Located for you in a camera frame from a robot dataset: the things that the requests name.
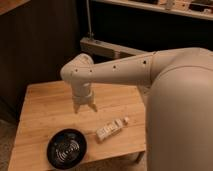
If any metal vertical pole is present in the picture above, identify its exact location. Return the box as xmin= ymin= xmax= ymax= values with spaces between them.
xmin=86 ymin=0 xmax=94 ymax=41

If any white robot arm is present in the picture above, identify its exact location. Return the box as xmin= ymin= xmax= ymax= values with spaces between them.
xmin=60 ymin=47 xmax=213 ymax=171

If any white labelled bottle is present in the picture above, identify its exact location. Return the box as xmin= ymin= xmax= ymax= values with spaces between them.
xmin=96 ymin=117 xmax=129 ymax=142

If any grey metal beam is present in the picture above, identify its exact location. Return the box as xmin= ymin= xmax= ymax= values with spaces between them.
xmin=80 ymin=37 xmax=144 ymax=59

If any wooden table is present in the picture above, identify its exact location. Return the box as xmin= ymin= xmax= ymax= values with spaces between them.
xmin=8 ymin=81 xmax=146 ymax=171

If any dark wooden cabinet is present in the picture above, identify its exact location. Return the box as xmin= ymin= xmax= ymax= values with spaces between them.
xmin=0 ymin=0 xmax=79 ymax=123

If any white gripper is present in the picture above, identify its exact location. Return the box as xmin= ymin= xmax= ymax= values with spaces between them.
xmin=72 ymin=92 xmax=98 ymax=114

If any black ceramic bowl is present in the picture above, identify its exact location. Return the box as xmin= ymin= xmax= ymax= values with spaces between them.
xmin=47 ymin=129 xmax=87 ymax=170

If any wooden shelf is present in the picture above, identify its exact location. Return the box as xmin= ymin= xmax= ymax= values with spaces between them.
xmin=94 ymin=0 xmax=213 ymax=21

